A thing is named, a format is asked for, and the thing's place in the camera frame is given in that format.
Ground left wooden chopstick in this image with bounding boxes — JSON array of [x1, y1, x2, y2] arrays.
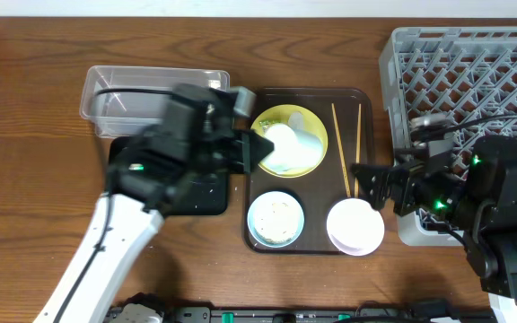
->
[[331, 103, 352, 198]]

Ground rice leftovers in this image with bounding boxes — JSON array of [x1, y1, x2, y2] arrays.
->
[[255, 202, 299, 244]]

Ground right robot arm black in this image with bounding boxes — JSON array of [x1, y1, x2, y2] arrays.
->
[[351, 114, 517, 306]]

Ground brown serving tray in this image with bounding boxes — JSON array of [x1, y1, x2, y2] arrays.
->
[[243, 88, 374, 256]]

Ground black tray bin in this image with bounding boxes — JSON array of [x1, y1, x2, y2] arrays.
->
[[106, 135, 229, 217]]

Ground blue bowl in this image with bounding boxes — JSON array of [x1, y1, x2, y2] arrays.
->
[[247, 191, 305, 249]]

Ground clear plastic bin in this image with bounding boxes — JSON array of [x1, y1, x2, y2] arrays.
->
[[80, 65, 230, 138]]

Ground orange green snack wrapper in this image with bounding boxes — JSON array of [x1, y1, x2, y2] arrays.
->
[[259, 119, 281, 133]]

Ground grey dishwasher rack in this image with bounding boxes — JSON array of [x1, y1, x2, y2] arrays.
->
[[378, 26, 517, 247]]

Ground wooden chopstick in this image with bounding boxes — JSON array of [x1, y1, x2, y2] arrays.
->
[[331, 103, 352, 198], [355, 103, 362, 198]]

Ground right wooden chopstick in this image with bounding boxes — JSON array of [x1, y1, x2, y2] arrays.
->
[[355, 103, 362, 198]]

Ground white wrapper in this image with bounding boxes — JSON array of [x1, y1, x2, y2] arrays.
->
[[287, 111, 304, 130]]

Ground pink white bowl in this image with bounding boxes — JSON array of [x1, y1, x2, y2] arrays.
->
[[326, 198, 385, 257]]

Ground white cup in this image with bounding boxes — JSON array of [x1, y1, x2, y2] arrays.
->
[[262, 124, 324, 174]]

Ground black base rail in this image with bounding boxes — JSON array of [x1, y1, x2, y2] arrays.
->
[[104, 293, 497, 323]]

